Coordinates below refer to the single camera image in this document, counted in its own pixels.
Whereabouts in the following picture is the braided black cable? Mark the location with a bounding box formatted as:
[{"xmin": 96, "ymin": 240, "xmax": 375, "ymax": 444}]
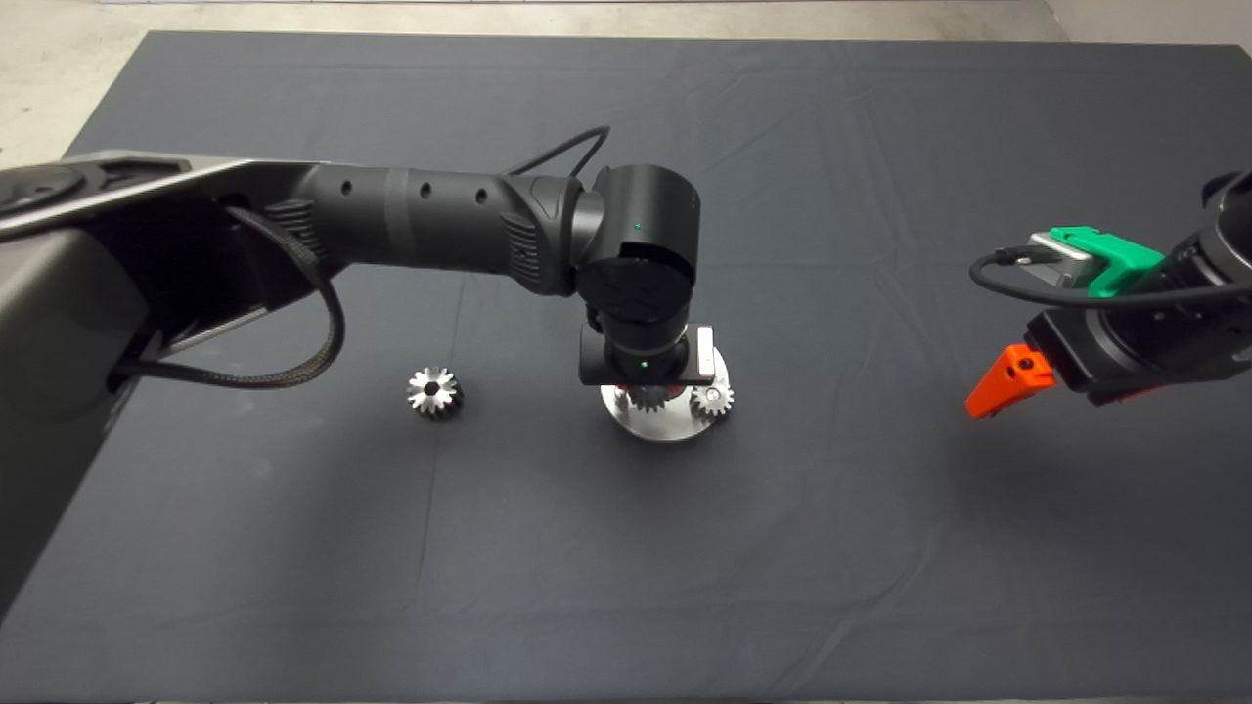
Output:
[{"xmin": 117, "ymin": 203, "xmax": 346, "ymax": 390}]

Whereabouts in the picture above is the dark table cloth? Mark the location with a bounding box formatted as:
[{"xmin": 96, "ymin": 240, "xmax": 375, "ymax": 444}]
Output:
[{"xmin": 0, "ymin": 27, "xmax": 1252, "ymax": 703}]

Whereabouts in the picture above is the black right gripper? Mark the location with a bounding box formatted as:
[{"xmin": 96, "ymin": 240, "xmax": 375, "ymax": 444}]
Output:
[{"xmin": 965, "ymin": 311, "xmax": 1126, "ymax": 419}]

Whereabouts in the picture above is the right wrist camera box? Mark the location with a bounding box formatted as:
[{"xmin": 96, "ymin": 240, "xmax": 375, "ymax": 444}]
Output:
[{"xmin": 1027, "ymin": 233, "xmax": 1095, "ymax": 289}]

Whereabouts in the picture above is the right green camera mount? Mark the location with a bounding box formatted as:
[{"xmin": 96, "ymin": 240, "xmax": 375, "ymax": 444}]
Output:
[{"xmin": 1049, "ymin": 227, "xmax": 1167, "ymax": 299}]

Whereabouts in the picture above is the small steel gear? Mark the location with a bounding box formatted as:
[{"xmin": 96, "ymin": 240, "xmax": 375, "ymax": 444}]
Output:
[{"xmin": 690, "ymin": 381, "xmax": 735, "ymax": 423}]

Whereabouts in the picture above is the round metal plate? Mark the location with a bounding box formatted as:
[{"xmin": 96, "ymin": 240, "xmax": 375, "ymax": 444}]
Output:
[{"xmin": 600, "ymin": 347, "xmax": 733, "ymax": 443}]

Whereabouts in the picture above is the larger steel gear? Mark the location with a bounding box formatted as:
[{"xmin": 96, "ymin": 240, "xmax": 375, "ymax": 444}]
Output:
[{"xmin": 407, "ymin": 367, "xmax": 466, "ymax": 421}]

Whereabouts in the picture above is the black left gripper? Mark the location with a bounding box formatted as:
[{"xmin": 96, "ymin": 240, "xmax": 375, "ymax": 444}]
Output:
[{"xmin": 577, "ymin": 323, "xmax": 717, "ymax": 387}]

